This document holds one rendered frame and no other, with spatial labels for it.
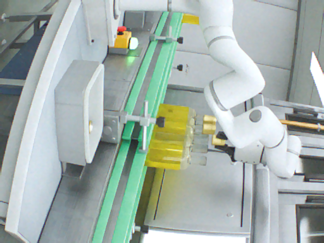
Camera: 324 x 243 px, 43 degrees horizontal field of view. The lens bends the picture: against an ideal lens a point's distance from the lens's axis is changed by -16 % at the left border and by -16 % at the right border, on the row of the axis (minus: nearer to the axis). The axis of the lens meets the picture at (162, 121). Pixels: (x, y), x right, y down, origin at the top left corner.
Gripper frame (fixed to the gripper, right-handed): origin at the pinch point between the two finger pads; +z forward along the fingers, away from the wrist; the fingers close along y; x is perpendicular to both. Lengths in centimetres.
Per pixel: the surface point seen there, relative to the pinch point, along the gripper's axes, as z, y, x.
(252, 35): 80, -179, -581
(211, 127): 5.1, 1.4, -3.9
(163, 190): 12.6, -12.8, 17.1
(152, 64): 31.1, 13.4, -14.1
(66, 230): 21, 6, 65
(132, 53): 39.6, 15.7, -15.2
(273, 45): 43, -190, -591
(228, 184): -6.3, -12.7, 5.3
